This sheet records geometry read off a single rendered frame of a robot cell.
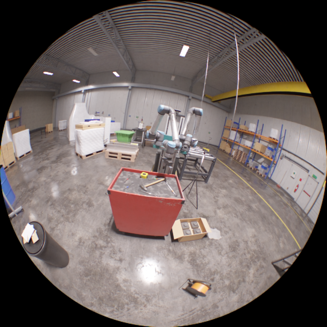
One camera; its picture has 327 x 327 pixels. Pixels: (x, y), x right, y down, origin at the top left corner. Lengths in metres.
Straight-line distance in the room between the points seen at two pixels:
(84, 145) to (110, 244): 3.37
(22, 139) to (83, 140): 4.59
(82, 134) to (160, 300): 4.45
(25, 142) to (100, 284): 7.00
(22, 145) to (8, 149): 1.09
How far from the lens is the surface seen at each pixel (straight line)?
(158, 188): 1.08
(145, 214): 1.11
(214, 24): 7.95
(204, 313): 1.87
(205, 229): 1.78
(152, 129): 1.74
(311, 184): 9.89
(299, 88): 7.90
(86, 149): 4.15
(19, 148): 7.34
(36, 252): 1.39
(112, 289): 1.61
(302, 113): 11.25
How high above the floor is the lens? 1.56
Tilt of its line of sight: 23 degrees down
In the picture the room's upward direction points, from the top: 11 degrees clockwise
